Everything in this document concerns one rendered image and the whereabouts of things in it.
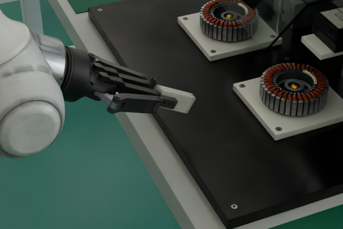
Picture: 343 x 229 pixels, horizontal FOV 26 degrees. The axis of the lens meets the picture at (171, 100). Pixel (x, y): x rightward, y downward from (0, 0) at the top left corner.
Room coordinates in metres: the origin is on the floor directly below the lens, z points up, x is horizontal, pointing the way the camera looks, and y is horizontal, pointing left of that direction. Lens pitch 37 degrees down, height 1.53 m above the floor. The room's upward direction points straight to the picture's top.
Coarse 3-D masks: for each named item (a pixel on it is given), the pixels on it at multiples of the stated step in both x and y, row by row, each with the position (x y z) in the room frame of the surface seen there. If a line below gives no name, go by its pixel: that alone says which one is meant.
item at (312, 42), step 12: (324, 12) 1.04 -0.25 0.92; (336, 12) 1.04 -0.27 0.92; (312, 24) 1.04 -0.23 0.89; (324, 24) 1.02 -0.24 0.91; (336, 24) 1.00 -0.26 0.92; (312, 36) 1.03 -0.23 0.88; (324, 36) 1.01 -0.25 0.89; (336, 36) 0.98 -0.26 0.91; (312, 48) 1.00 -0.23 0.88; (324, 48) 0.99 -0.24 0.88; (336, 48) 0.98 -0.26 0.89
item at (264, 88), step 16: (288, 64) 1.04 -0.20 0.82; (304, 64) 1.04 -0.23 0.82; (272, 80) 1.00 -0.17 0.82; (288, 80) 1.01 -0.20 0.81; (304, 80) 1.02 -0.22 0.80; (320, 80) 0.99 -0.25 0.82; (272, 96) 0.96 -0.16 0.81; (288, 96) 0.95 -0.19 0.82; (304, 96) 0.95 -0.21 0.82; (320, 96) 0.95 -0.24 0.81; (288, 112) 0.94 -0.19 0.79; (304, 112) 0.94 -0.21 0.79
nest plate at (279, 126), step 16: (256, 80) 1.05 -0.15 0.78; (240, 96) 1.01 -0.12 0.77; (256, 96) 1.00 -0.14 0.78; (336, 96) 1.00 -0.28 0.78; (256, 112) 0.96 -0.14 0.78; (272, 112) 0.96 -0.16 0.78; (320, 112) 0.96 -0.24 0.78; (336, 112) 0.96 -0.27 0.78; (272, 128) 0.91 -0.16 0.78; (288, 128) 0.91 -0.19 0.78; (304, 128) 0.92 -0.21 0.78
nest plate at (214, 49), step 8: (184, 16) 1.26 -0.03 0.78; (192, 16) 1.26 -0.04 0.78; (184, 24) 1.23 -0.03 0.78; (192, 24) 1.23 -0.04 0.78; (192, 32) 1.20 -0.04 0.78; (200, 32) 1.20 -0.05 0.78; (200, 40) 1.17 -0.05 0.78; (208, 40) 1.17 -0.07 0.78; (216, 40) 1.17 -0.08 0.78; (240, 40) 1.17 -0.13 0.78; (248, 40) 1.17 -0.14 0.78; (280, 40) 1.18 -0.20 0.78; (200, 48) 1.16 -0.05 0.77; (208, 48) 1.15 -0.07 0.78; (216, 48) 1.15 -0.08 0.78; (224, 48) 1.15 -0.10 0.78; (232, 48) 1.15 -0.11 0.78; (240, 48) 1.15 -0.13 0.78; (248, 48) 1.15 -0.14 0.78; (256, 48) 1.16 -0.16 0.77; (208, 56) 1.13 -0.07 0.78; (216, 56) 1.13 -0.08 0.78; (224, 56) 1.13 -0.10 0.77
